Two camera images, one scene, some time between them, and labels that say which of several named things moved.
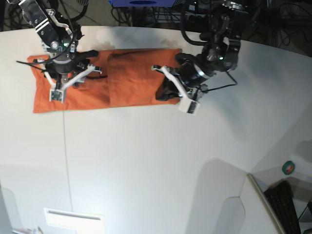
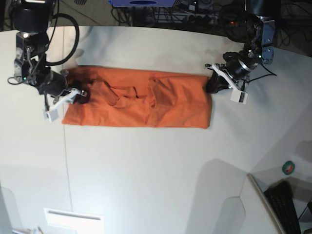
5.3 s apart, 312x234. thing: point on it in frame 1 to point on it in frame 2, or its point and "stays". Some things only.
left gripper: [70, 63] to [53, 83]
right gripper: [193, 73] to [235, 67]
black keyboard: [280, 198] stays
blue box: [145, 3] stays
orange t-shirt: [127, 77] to [134, 98]
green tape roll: [288, 167] stays
